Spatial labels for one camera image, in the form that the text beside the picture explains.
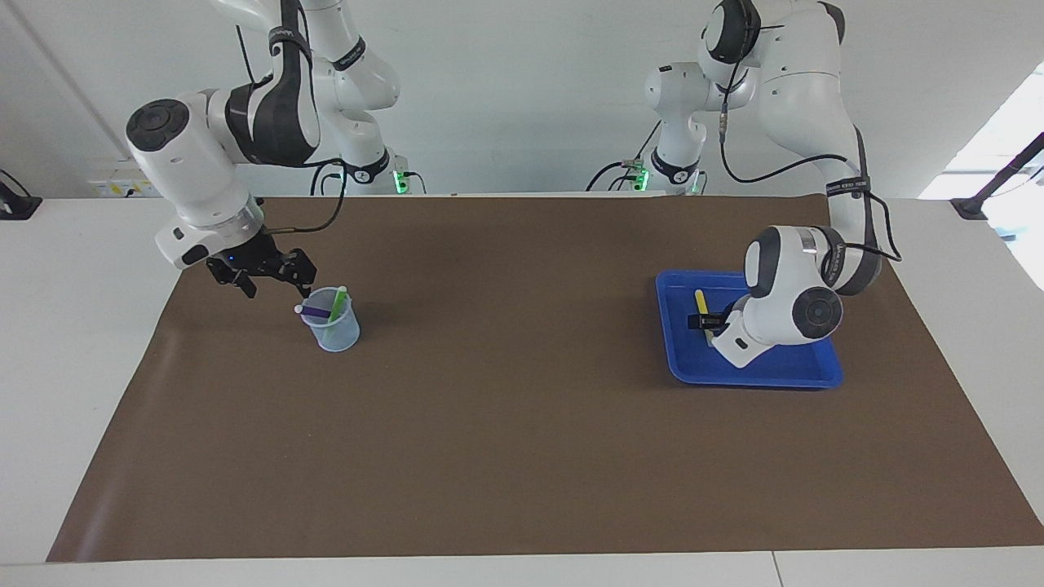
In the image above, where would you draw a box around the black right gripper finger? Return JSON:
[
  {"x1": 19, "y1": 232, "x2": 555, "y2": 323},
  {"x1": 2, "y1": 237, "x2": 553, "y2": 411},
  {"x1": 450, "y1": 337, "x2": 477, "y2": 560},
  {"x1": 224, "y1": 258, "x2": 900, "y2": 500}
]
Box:
[
  {"x1": 208, "y1": 265, "x2": 259, "y2": 299},
  {"x1": 281, "y1": 249, "x2": 318, "y2": 298}
]

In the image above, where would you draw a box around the green marker pen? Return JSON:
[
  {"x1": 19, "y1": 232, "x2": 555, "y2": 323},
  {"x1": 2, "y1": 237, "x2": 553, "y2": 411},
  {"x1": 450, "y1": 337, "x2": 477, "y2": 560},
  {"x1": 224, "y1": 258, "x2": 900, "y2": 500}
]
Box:
[{"x1": 323, "y1": 285, "x2": 347, "y2": 343}]

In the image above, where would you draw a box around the translucent plastic cup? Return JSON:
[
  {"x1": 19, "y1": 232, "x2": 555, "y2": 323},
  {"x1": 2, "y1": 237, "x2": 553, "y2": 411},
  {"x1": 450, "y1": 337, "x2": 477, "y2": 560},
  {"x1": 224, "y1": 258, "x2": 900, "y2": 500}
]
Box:
[{"x1": 300, "y1": 286, "x2": 361, "y2": 353}]

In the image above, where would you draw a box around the blue plastic tray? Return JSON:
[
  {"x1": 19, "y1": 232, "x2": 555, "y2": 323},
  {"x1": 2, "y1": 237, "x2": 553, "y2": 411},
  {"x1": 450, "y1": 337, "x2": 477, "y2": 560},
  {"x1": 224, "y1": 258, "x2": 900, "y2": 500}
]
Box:
[{"x1": 656, "y1": 271, "x2": 844, "y2": 389}]

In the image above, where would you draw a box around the brown table mat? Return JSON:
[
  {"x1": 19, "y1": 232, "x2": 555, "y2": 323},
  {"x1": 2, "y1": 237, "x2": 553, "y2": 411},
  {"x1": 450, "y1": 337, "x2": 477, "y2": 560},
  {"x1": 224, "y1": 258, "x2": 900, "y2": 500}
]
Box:
[{"x1": 46, "y1": 196, "x2": 1044, "y2": 563}]

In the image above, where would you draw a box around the black table clamp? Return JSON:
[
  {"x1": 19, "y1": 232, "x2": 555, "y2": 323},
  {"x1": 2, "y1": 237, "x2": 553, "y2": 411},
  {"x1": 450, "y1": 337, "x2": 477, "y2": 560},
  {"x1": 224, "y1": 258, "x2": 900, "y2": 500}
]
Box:
[{"x1": 0, "y1": 170, "x2": 43, "y2": 221}]

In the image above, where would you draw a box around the black clamp with pole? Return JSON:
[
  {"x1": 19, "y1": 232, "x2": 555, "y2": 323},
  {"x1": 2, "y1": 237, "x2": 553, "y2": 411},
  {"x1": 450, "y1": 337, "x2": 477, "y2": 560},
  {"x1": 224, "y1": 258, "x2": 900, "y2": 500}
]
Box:
[{"x1": 950, "y1": 132, "x2": 1044, "y2": 221}]

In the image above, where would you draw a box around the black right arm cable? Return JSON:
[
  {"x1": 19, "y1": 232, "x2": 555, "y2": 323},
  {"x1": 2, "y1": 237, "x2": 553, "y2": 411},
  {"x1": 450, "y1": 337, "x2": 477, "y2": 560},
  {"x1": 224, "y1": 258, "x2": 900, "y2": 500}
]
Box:
[{"x1": 235, "y1": 0, "x2": 350, "y2": 237}]

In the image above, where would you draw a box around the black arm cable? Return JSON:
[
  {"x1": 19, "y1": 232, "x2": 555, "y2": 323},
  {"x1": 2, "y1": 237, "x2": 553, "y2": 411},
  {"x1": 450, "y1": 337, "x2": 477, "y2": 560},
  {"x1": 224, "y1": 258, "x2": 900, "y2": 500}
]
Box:
[
  {"x1": 235, "y1": 0, "x2": 350, "y2": 237},
  {"x1": 718, "y1": 82, "x2": 904, "y2": 263}
]

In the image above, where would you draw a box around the white wall socket box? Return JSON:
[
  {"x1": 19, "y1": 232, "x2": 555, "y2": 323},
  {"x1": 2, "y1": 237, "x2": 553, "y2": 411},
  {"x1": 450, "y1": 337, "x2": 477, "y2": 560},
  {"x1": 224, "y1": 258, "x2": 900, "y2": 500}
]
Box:
[{"x1": 86, "y1": 157, "x2": 168, "y2": 199}]

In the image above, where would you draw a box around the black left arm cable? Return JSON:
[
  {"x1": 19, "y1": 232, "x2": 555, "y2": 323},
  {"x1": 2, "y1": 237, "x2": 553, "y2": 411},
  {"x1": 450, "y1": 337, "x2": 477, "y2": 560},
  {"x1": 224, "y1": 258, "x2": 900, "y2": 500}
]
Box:
[{"x1": 718, "y1": 82, "x2": 904, "y2": 263}]

